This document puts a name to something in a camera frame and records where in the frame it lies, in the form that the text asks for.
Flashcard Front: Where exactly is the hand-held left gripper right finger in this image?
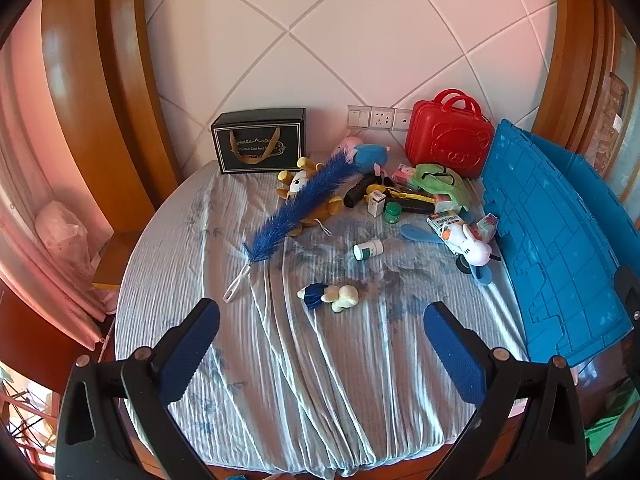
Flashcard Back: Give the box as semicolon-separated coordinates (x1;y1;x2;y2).
423;301;586;480

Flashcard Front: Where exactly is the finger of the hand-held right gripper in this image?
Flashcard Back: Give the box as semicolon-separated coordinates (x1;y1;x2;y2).
614;265;640;327

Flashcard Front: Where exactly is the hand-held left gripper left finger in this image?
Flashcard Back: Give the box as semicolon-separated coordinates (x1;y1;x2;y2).
55;297;221;480

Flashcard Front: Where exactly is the blue plastic crate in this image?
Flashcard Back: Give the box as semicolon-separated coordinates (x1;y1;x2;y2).
480;119;640;367

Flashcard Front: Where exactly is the orange green medicine box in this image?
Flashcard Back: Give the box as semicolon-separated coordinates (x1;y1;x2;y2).
426;211;463;241

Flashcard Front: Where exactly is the brown teddy bear plush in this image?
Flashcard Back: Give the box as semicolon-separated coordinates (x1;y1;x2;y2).
276;156;346;238

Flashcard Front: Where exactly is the white rabbit handheld fan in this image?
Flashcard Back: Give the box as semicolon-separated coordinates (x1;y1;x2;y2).
442;222;502;273

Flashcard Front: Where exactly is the light blue striped bedsheet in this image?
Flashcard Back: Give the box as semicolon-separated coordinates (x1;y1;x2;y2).
114;150;531;476

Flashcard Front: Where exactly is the wooden nightstand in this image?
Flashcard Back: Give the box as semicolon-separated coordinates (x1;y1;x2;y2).
92;230;143;291

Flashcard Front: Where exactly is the small doll blue skirt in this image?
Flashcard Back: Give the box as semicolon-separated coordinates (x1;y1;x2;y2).
297;283;360;314

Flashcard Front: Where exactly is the light blue plastic paddle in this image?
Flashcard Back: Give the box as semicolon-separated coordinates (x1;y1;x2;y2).
400;224;497;288

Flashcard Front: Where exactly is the white medicine bottle green cap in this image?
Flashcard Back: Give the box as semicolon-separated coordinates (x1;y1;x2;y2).
353;240;384;262

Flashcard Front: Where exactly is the small pink box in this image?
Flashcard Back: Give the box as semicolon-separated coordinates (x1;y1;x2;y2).
475;214;500;241

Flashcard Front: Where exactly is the green cloth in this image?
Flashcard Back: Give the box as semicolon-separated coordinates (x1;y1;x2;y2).
585;395;640;461

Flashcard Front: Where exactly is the yellow black utility knife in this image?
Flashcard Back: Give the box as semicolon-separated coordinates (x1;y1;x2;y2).
366;185;437;212

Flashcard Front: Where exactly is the green cloth hat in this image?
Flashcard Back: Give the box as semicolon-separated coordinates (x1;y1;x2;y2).
411;162;471;211

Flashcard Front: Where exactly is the clear plastic bag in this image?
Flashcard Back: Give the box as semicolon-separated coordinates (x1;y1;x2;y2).
35;200;93;271

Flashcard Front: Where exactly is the blue feather duster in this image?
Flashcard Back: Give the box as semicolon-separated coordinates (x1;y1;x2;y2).
223;151;362;304

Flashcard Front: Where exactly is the pink tissue packet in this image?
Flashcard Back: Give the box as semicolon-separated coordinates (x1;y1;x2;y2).
391;164;418;188

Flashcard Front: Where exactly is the black folding umbrella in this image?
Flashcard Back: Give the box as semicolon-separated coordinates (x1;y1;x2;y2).
343;174;383;208

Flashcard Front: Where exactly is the red toy suitcase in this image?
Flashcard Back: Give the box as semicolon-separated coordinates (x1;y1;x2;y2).
405;89;496;179

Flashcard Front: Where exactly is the pink pig plush blue shirt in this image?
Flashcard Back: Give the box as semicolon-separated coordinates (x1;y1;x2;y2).
335;136;392;173

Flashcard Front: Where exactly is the pink curtain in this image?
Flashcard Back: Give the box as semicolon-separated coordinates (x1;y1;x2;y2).
0;35;106;351

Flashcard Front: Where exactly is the black gift box gold handle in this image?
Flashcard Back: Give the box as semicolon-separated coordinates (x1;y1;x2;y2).
210;107;307;176

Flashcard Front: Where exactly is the curved wooden frame post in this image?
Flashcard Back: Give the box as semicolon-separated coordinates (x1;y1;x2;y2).
42;0;181;311
530;0;631;161

